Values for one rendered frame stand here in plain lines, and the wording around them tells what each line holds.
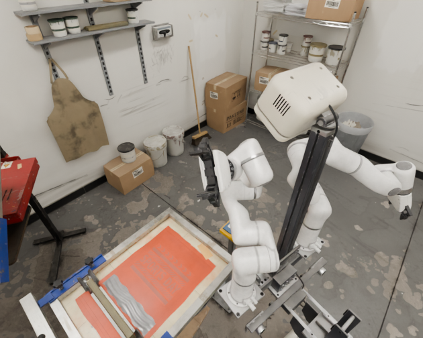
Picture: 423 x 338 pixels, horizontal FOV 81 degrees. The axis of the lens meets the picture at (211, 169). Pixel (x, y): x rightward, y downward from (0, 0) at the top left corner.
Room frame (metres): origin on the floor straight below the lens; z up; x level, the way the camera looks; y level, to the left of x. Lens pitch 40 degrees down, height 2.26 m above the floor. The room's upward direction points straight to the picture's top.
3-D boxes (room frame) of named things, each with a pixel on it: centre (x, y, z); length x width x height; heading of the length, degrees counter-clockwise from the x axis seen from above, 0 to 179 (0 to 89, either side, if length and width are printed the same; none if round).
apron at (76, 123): (2.32, 1.42, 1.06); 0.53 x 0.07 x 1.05; 138
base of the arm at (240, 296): (0.47, -0.14, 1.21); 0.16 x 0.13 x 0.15; 37
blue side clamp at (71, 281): (0.62, 0.69, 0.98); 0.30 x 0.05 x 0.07; 138
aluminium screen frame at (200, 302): (0.61, 0.33, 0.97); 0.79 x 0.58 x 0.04; 138
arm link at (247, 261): (0.48, -0.14, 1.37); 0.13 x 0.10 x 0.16; 95
